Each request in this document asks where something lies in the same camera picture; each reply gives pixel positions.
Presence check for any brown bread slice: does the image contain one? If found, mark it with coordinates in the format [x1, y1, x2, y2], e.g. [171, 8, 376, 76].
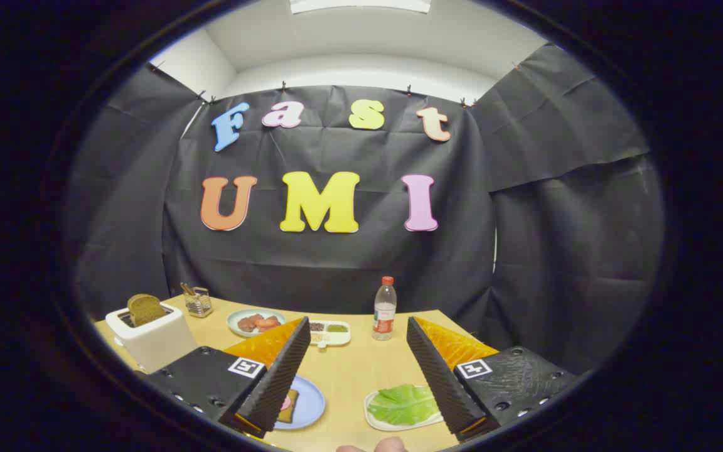
[127, 293, 168, 327]

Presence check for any white square plate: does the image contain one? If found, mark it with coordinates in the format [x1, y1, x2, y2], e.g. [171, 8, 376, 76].
[364, 384, 445, 433]

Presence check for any toast slice with pink topping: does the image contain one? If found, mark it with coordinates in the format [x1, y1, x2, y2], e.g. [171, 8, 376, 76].
[277, 389, 300, 424]

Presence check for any clear red-capped water bottle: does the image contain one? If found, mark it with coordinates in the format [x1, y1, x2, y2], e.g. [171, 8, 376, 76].
[372, 276, 398, 342]

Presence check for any black backdrop cloth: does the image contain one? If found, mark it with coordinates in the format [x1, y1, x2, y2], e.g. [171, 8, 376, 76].
[63, 44, 663, 377]

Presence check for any ceiling light panel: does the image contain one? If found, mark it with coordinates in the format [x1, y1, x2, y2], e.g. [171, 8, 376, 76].
[291, 0, 431, 14]

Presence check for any white toaster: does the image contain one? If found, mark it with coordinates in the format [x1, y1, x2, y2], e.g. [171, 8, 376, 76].
[105, 303, 199, 375]

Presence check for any white divided condiment tray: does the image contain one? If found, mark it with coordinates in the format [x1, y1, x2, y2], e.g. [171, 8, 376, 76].
[308, 320, 351, 348]

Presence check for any light blue plate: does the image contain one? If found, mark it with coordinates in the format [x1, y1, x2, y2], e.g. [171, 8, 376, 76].
[274, 375, 326, 431]

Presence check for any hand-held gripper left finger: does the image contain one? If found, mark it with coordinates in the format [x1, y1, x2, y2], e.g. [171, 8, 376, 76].
[146, 316, 312, 440]

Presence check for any pale green food plate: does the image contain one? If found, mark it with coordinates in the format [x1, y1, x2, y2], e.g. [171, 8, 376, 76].
[227, 308, 287, 338]

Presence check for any green lettuce leaf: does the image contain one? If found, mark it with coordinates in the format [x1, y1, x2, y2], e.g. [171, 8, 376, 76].
[368, 384, 441, 426]

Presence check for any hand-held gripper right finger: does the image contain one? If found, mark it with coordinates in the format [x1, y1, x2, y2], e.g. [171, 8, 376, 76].
[405, 316, 582, 443]

